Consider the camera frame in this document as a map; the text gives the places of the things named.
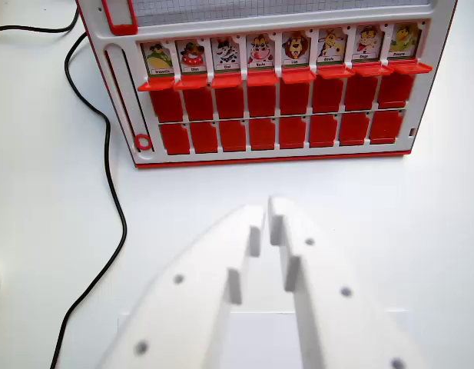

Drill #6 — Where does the black cable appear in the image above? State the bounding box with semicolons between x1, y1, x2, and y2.
49;32;128;369
0;6;81;35

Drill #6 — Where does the red and white game board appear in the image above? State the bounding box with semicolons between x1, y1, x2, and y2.
74;0;459;171

